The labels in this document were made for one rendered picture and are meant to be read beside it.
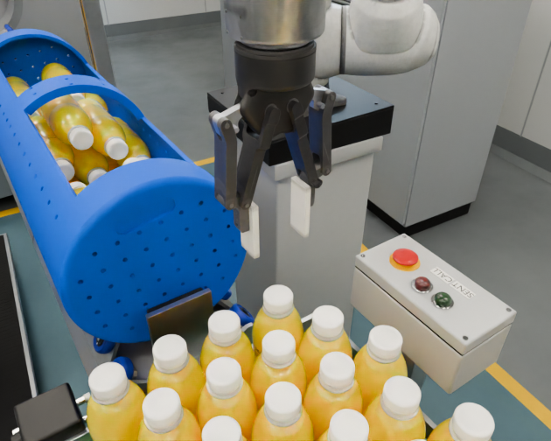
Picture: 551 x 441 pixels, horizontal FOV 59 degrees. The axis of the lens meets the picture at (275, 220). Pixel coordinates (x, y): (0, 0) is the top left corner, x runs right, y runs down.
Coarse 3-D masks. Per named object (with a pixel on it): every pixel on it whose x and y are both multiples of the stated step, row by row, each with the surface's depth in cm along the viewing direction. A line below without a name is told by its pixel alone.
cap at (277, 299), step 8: (272, 288) 65; (280, 288) 65; (288, 288) 65; (264, 296) 64; (272, 296) 64; (280, 296) 64; (288, 296) 64; (264, 304) 64; (272, 304) 63; (280, 304) 62; (288, 304) 63; (272, 312) 63; (280, 312) 63
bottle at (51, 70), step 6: (48, 66) 123; (54, 66) 122; (60, 66) 123; (42, 72) 124; (48, 72) 121; (54, 72) 120; (60, 72) 119; (66, 72) 120; (42, 78) 124; (48, 78) 120; (84, 96) 117
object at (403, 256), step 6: (396, 252) 70; (402, 252) 70; (408, 252) 70; (414, 252) 70; (396, 258) 69; (402, 258) 69; (408, 258) 69; (414, 258) 69; (402, 264) 69; (408, 264) 69; (414, 264) 69
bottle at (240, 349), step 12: (240, 336) 61; (204, 348) 62; (216, 348) 61; (228, 348) 61; (240, 348) 61; (252, 348) 64; (204, 360) 62; (240, 360) 61; (252, 360) 63; (204, 372) 62
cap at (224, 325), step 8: (216, 312) 61; (224, 312) 61; (232, 312) 61; (208, 320) 60; (216, 320) 60; (224, 320) 60; (232, 320) 60; (216, 328) 59; (224, 328) 59; (232, 328) 59; (240, 328) 61; (216, 336) 59; (224, 336) 59; (232, 336) 59
